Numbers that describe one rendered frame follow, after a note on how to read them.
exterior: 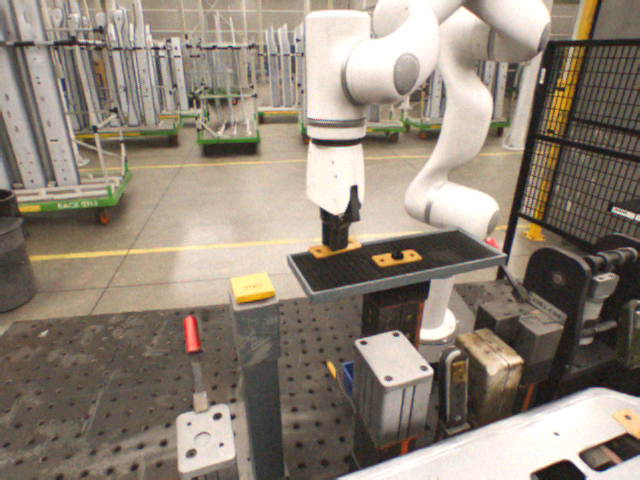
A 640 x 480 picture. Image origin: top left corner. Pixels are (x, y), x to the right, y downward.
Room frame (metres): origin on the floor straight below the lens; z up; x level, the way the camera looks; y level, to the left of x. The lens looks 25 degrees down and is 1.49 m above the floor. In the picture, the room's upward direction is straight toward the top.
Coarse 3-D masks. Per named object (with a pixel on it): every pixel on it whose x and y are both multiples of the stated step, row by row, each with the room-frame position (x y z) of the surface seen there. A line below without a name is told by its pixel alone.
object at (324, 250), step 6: (354, 240) 0.60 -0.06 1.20; (312, 246) 0.58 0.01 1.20; (318, 246) 0.58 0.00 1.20; (324, 246) 0.58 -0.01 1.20; (348, 246) 0.58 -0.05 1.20; (354, 246) 0.58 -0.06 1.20; (360, 246) 0.58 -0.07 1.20; (312, 252) 0.56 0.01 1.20; (324, 252) 0.56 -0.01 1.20; (330, 252) 0.56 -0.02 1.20; (336, 252) 0.56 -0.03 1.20; (342, 252) 0.56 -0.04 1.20
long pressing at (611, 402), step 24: (552, 408) 0.43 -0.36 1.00; (576, 408) 0.43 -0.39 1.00; (600, 408) 0.43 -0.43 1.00; (624, 408) 0.43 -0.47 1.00; (480, 432) 0.38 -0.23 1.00; (504, 432) 0.39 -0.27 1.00; (528, 432) 0.39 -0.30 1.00; (552, 432) 0.39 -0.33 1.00; (576, 432) 0.39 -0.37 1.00; (600, 432) 0.39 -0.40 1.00; (624, 432) 0.39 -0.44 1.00; (408, 456) 0.35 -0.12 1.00; (432, 456) 0.35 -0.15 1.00; (456, 456) 0.35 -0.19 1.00; (480, 456) 0.35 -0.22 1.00; (504, 456) 0.35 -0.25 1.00; (528, 456) 0.35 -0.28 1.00; (552, 456) 0.35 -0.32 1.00; (576, 456) 0.35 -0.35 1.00
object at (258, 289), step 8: (232, 280) 0.54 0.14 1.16; (240, 280) 0.54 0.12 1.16; (248, 280) 0.54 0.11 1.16; (256, 280) 0.54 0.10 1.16; (264, 280) 0.54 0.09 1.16; (232, 288) 0.53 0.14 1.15; (240, 288) 0.52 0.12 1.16; (248, 288) 0.52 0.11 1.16; (256, 288) 0.52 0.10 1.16; (264, 288) 0.52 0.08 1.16; (272, 288) 0.52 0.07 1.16; (240, 296) 0.50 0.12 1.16; (248, 296) 0.50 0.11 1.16; (256, 296) 0.50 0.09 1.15; (264, 296) 0.51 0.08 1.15
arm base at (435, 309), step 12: (432, 288) 0.88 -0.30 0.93; (444, 288) 0.88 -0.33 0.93; (432, 300) 0.88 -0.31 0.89; (444, 300) 0.89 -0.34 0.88; (432, 312) 0.88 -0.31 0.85; (444, 312) 0.90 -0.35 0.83; (432, 324) 0.89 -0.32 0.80; (444, 324) 0.91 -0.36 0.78; (420, 336) 0.86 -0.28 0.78; (432, 336) 0.86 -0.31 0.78; (444, 336) 0.87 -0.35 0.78
